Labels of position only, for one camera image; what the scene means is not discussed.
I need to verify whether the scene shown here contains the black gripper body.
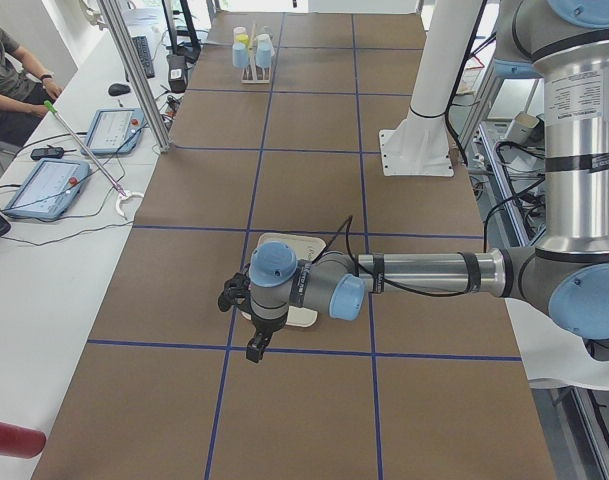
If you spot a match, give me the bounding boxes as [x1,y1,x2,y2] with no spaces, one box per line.
[249,299,289,345]

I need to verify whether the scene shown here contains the blue cup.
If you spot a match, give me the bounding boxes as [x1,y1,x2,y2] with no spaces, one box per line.
[232,42,249,69]

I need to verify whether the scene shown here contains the blue cup corner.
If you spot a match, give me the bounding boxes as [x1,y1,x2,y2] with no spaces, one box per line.
[255,41,273,69]

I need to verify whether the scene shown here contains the yellow plastic cup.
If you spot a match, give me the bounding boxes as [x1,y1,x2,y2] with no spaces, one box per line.
[235,33,249,46]

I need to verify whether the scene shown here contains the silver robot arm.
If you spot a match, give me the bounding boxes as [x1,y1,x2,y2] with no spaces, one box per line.
[239,1,609,362]

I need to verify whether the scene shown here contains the cream plastic tray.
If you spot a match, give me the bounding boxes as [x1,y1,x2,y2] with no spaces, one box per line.
[248,232,326,328]

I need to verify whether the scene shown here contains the grabber reach tool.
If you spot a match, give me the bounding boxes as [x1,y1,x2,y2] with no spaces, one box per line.
[43,101,144,219]

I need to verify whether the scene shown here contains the far teach pendant tablet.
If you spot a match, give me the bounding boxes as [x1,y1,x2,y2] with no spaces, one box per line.
[85,108,145,156]

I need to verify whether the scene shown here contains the teach pendant tablet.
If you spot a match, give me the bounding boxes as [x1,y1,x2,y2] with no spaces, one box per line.
[2,158,91,221]
[85,108,145,156]

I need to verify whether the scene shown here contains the near teach pendant tablet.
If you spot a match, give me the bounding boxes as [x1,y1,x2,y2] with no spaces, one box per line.
[2,158,91,221]

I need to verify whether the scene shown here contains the black power adapter box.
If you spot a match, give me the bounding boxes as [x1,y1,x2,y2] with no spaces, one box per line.
[166,54,188,93]

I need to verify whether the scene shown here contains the red cylinder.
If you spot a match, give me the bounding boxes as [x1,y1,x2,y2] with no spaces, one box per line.
[0,422,46,459]

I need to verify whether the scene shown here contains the black handheld device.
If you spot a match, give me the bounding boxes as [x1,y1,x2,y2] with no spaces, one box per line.
[30,147,65,161]

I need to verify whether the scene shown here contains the black computer mouse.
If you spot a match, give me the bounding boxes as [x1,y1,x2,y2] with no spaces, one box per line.
[108,83,131,97]

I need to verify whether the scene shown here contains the white chair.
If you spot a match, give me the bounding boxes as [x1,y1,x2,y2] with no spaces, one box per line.
[505,299,609,391]

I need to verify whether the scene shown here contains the black keyboard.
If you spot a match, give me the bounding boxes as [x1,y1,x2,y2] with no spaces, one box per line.
[131,36,155,78]

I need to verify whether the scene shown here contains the seated person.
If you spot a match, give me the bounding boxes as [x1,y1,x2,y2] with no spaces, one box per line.
[0,27,63,146]

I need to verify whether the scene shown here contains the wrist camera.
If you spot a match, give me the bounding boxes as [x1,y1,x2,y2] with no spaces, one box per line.
[217,272,251,314]

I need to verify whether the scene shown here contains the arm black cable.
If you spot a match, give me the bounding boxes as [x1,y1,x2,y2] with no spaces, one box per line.
[323,189,535,298]

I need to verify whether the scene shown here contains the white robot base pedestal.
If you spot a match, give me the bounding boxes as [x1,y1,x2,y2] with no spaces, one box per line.
[379,0,486,177]

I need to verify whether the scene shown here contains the white wire cup rack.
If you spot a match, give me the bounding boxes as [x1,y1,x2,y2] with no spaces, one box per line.
[238,25,275,84]

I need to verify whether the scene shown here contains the aluminium frame post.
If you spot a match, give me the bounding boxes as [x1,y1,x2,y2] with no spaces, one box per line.
[98,0,171,153]

